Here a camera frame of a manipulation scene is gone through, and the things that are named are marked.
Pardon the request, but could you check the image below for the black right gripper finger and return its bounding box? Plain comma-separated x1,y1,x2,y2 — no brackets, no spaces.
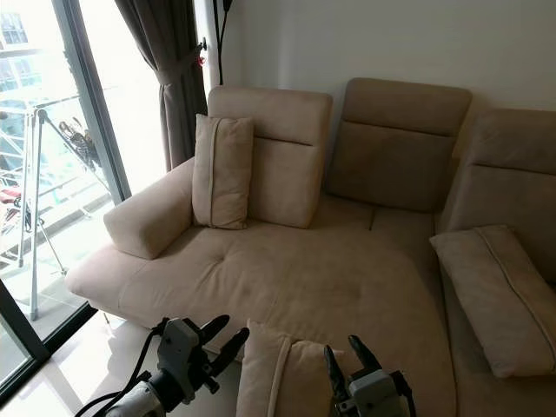
323,344,354,407
347,334,384,376

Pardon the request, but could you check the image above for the dark sliding door frame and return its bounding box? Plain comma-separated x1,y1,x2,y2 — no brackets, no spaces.
0,0,133,402

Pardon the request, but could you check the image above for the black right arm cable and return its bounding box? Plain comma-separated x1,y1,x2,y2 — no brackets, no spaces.
393,371,417,417

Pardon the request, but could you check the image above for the dark brown curtain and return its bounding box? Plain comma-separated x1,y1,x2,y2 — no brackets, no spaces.
115,0,209,172

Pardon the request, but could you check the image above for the beige fabric sofa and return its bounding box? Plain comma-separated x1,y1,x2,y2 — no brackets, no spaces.
65,77,556,417

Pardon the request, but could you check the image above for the upright beige sofa pillow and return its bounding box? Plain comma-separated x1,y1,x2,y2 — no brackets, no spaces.
192,114,255,231

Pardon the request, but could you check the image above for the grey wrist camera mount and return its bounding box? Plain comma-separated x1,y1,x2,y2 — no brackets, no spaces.
350,368,407,417
156,317,209,385

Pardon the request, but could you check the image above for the black thin lamp stand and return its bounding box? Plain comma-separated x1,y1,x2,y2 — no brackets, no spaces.
211,0,235,87

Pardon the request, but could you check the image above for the beige pillow with piped edge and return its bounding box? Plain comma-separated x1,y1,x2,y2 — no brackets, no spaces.
235,320,341,417

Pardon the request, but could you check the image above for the beige pillow with seam line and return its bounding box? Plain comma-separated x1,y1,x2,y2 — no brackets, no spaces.
429,225,556,380

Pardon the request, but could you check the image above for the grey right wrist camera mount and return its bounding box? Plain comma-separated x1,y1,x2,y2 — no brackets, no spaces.
350,368,407,417

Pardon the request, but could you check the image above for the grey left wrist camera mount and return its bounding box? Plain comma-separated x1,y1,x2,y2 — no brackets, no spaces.
156,317,209,385

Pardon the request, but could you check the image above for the metal clothes drying rack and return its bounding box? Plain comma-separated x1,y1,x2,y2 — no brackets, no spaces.
0,96,107,321

